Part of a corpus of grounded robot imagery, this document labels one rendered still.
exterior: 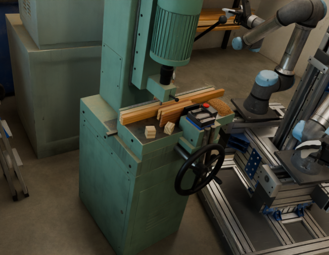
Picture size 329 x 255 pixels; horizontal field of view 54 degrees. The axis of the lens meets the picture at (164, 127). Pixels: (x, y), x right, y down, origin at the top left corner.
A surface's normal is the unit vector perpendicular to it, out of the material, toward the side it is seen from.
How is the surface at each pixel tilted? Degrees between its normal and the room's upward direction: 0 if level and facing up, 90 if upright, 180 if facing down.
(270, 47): 90
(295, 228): 0
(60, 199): 0
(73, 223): 0
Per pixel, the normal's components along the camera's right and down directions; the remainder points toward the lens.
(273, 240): 0.17, -0.79
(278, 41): -0.83, 0.21
